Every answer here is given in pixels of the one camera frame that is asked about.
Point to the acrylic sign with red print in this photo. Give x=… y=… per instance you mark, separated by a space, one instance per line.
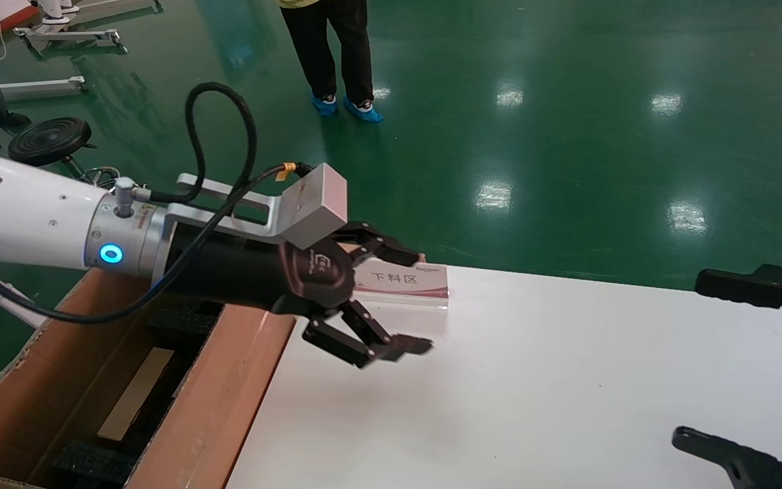
x=418 y=282

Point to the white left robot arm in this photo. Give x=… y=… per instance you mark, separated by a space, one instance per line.
x=24 y=210

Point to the silver camera mount bracket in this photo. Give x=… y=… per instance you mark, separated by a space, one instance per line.
x=262 y=231

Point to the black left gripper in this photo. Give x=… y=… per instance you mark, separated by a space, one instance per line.
x=241 y=272

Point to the large cardboard box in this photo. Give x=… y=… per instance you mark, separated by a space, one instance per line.
x=221 y=407

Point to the white support pipe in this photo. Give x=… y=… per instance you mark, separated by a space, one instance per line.
x=4 y=299

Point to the black stool chrome base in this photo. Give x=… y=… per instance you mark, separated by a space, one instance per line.
x=48 y=139

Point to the black foam pad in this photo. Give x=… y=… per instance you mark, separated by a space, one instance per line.
x=92 y=462
x=180 y=322

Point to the small cardboard box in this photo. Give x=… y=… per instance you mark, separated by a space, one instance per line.
x=136 y=394

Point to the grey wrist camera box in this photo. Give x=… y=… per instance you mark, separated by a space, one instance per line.
x=313 y=204

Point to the grey metal stand base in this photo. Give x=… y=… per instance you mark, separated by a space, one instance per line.
x=106 y=7
x=38 y=87
x=72 y=35

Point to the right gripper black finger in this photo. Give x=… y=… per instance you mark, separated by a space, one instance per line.
x=751 y=285
x=737 y=462

